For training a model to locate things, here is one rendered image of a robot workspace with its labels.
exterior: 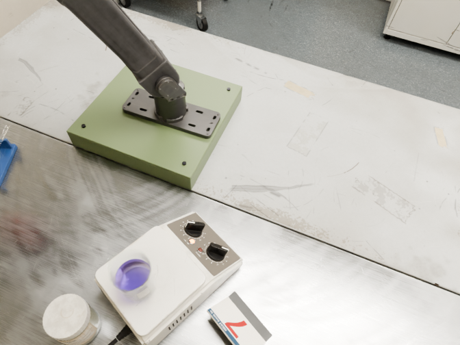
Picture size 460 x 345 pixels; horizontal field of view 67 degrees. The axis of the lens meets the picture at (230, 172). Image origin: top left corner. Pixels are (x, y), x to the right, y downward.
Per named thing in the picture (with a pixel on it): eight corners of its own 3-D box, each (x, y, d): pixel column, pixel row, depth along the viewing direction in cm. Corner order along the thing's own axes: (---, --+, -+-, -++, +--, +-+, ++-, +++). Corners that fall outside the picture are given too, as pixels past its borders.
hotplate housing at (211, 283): (194, 215, 66) (193, 194, 60) (243, 265, 61) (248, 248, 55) (90, 298, 57) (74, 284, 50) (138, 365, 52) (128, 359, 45)
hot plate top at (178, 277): (159, 224, 56) (158, 222, 56) (209, 279, 52) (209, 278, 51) (93, 275, 51) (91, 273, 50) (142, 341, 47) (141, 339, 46)
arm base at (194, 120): (209, 112, 64) (223, 88, 68) (112, 82, 67) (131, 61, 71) (209, 139, 71) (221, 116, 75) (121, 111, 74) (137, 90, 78)
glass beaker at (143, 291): (165, 277, 51) (159, 258, 44) (144, 313, 48) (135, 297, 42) (130, 259, 52) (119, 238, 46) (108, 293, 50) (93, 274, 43)
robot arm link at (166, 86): (156, 83, 60) (186, 73, 61) (137, 54, 64) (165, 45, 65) (160, 109, 65) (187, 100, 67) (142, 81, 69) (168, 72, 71)
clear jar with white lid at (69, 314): (57, 318, 55) (36, 306, 48) (94, 299, 57) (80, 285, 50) (68, 356, 52) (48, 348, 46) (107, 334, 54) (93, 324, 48)
